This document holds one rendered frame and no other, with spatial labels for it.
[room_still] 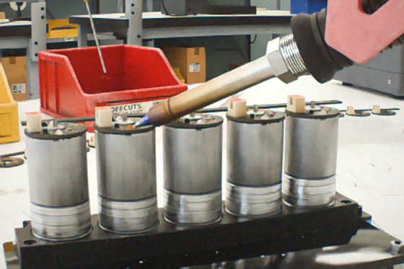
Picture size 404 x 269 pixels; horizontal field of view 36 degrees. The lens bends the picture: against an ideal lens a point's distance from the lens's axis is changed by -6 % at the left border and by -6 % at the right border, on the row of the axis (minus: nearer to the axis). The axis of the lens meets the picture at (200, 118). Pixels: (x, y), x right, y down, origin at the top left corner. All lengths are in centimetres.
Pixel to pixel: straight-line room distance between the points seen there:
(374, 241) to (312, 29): 11
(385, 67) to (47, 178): 53
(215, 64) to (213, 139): 531
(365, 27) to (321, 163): 10
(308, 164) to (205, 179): 5
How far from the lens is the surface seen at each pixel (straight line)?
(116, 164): 25
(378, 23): 20
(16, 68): 438
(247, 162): 27
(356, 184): 40
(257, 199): 27
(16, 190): 39
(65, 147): 24
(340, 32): 20
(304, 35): 21
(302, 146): 28
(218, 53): 558
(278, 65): 22
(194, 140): 26
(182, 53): 497
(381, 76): 73
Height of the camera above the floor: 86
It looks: 11 degrees down
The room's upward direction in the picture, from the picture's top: straight up
